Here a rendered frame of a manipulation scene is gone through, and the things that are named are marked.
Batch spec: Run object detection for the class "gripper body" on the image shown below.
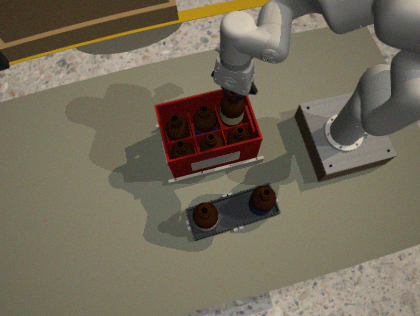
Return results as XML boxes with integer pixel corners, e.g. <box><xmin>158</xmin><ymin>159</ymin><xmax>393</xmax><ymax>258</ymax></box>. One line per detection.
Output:
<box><xmin>213</xmin><ymin>55</ymin><xmax>255</xmax><ymax>95</ymax></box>

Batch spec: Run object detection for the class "brown bottle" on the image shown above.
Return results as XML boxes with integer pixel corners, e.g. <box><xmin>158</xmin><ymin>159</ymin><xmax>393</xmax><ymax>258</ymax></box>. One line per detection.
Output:
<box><xmin>192</xmin><ymin>202</ymin><xmax>218</xmax><ymax>232</ymax></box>
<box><xmin>166</xmin><ymin>114</ymin><xmax>191</xmax><ymax>142</ymax></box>
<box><xmin>249</xmin><ymin>185</ymin><xmax>276</xmax><ymax>216</ymax></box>
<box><xmin>171</xmin><ymin>140</ymin><xmax>195</xmax><ymax>159</ymax></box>
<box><xmin>193</xmin><ymin>105</ymin><xmax>217</xmax><ymax>135</ymax></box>
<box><xmin>220</xmin><ymin>90</ymin><xmax>245</xmax><ymax>127</ymax></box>
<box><xmin>226</xmin><ymin>127</ymin><xmax>251</xmax><ymax>145</ymax></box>
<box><xmin>200</xmin><ymin>133</ymin><xmax>224</xmax><ymax>152</ymax></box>

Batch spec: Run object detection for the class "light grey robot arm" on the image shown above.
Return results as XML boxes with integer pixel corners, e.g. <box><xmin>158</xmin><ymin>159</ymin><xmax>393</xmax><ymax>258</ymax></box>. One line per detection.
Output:
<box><xmin>215</xmin><ymin>0</ymin><xmax>420</xmax><ymax>152</ymax></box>

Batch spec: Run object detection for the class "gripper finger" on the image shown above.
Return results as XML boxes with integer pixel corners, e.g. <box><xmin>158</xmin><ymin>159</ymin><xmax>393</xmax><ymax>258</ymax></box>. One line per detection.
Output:
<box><xmin>236</xmin><ymin>82</ymin><xmax>258</xmax><ymax>103</ymax></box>
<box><xmin>211</xmin><ymin>71</ymin><xmax>229</xmax><ymax>97</ymax></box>

